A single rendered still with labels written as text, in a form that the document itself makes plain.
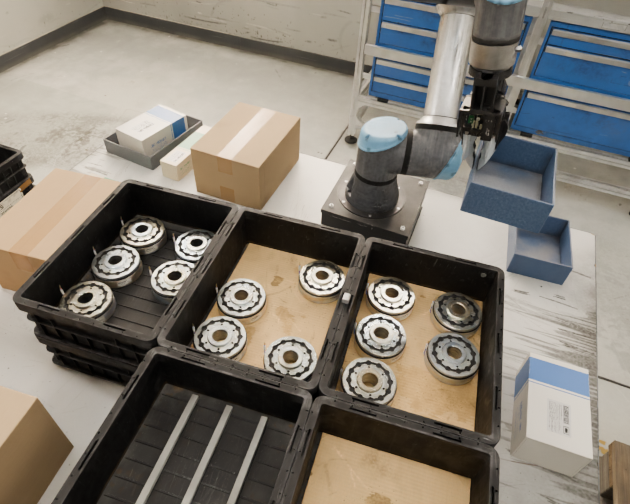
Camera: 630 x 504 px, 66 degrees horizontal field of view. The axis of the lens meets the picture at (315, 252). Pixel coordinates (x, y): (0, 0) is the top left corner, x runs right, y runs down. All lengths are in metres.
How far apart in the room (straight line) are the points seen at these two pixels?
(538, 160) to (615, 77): 1.67
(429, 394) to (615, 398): 1.36
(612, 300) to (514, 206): 1.68
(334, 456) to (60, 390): 0.61
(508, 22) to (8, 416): 1.00
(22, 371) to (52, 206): 0.40
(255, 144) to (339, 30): 2.44
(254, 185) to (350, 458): 0.82
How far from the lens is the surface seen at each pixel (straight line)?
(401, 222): 1.33
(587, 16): 2.65
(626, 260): 2.85
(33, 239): 1.28
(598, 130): 2.89
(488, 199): 0.96
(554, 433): 1.08
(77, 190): 1.39
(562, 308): 1.42
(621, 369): 2.36
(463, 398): 1.00
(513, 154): 1.13
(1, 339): 1.33
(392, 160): 1.24
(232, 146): 1.46
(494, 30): 0.87
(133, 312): 1.10
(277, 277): 1.11
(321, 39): 3.90
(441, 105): 1.27
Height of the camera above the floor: 1.67
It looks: 46 degrees down
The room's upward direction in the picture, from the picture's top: 4 degrees clockwise
